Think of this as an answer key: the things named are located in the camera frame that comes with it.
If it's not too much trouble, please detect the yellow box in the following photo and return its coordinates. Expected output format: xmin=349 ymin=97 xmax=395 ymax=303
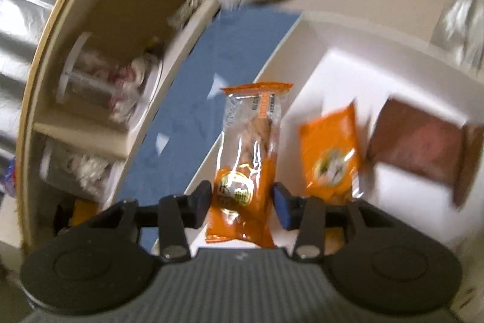
xmin=72 ymin=199 xmax=101 ymax=225

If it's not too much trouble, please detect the brown snack packet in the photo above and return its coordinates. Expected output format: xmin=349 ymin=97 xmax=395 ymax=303
xmin=366 ymin=96 xmax=484 ymax=210

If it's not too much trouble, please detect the grey curtain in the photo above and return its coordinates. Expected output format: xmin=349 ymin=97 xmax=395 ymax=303
xmin=0 ymin=0 xmax=99 ymax=172

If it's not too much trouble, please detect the orange snack packet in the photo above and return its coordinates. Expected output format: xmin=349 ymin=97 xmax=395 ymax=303
xmin=299 ymin=103 xmax=364 ymax=206
xmin=205 ymin=81 xmax=294 ymax=248

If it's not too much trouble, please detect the wooden shelf unit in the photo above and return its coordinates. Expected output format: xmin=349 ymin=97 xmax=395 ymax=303
xmin=15 ymin=0 xmax=222 ymax=255

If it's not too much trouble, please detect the purple plastic bag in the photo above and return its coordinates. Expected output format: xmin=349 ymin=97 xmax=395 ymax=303
xmin=0 ymin=157 xmax=18 ymax=195

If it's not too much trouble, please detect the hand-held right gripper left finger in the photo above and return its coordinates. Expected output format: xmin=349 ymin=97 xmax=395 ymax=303
xmin=85 ymin=180 xmax=213 ymax=263

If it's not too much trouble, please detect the white shallow box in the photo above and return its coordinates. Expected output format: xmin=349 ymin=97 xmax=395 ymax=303
xmin=151 ymin=11 xmax=484 ymax=259

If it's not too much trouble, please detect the white doll in clear case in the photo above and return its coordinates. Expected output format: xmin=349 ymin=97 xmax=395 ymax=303
xmin=40 ymin=139 xmax=125 ymax=203

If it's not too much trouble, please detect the small grey figurine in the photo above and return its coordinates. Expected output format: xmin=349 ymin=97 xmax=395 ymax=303
xmin=168 ymin=0 xmax=208 ymax=30

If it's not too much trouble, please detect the red doll in clear case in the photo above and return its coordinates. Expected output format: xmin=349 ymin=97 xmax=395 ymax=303
xmin=57 ymin=31 xmax=164 ymax=130

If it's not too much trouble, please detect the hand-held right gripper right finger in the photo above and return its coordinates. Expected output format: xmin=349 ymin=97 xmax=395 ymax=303
xmin=272 ymin=182 xmax=382 ymax=263

